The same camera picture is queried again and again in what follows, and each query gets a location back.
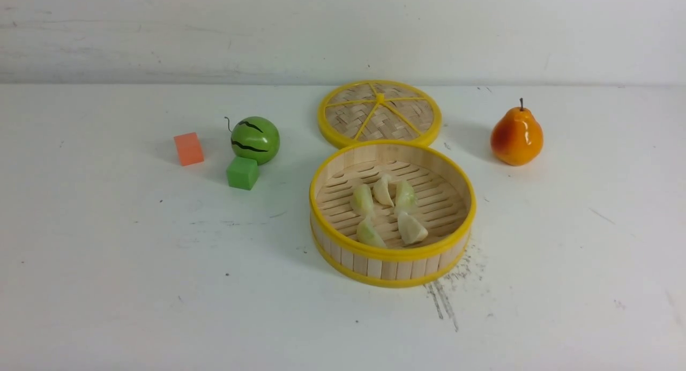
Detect greenish dumpling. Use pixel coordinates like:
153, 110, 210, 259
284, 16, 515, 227
394, 180, 418, 214
350, 183, 375, 218
356, 217, 387, 249

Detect white dumpling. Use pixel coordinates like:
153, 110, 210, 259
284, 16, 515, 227
397, 211, 428, 246
372, 174, 394, 207

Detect woven bamboo steamer lid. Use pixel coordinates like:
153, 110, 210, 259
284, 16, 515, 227
316, 80, 443, 149

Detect bamboo steamer tray yellow rim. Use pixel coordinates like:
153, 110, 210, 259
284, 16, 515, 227
309, 140, 477, 288

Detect green toy watermelon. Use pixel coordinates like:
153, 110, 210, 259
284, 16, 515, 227
226, 115, 281, 165

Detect green foam cube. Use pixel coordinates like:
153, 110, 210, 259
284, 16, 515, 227
226, 157, 259, 190

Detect orange foam cube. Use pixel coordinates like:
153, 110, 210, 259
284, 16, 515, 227
173, 132, 204, 166

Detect orange toy pear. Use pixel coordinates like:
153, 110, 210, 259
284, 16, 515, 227
490, 98, 544, 166

